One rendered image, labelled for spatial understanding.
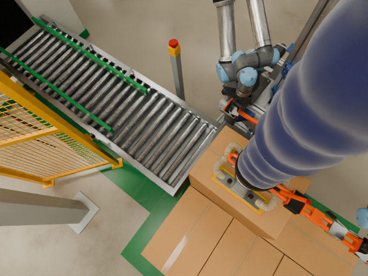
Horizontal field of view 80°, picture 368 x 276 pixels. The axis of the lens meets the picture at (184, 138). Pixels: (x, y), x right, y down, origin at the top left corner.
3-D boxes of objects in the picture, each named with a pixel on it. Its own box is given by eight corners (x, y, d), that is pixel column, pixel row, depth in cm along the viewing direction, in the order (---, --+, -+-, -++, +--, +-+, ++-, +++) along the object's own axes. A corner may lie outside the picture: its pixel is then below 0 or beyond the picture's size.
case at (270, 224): (189, 183, 169) (188, 173, 132) (219, 144, 179) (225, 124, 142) (257, 235, 154) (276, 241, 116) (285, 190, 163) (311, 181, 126)
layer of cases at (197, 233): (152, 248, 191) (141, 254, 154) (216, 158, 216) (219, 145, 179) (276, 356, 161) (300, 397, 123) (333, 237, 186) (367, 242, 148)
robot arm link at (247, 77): (254, 63, 99) (261, 78, 96) (249, 78, 109) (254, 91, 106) (238, 66, 99) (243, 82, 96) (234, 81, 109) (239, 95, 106)
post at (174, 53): (178, 110, 253) (167, 47, 160) (182, 106, 255) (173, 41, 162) (183, 113, 252) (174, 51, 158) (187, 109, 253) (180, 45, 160)
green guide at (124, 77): (36, 24, 239) (30, 17, 230) (43, 18, 241) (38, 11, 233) (147, 96, 198) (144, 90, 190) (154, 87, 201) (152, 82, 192)
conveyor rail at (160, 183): (6, 68, 239) (-10, 56, 221) (10, 65, 240) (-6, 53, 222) (172, 197, 180) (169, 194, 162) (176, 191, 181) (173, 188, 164)
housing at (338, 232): (322, 231, 108) (328, 231, 104) (329, 219, 109) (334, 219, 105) (336, 241, 106) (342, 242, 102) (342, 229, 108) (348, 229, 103)
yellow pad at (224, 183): (210, 178, 130) (210, 177, 125) (219, 165, 132) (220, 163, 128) (259, 216, 121) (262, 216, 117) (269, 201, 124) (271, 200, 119)
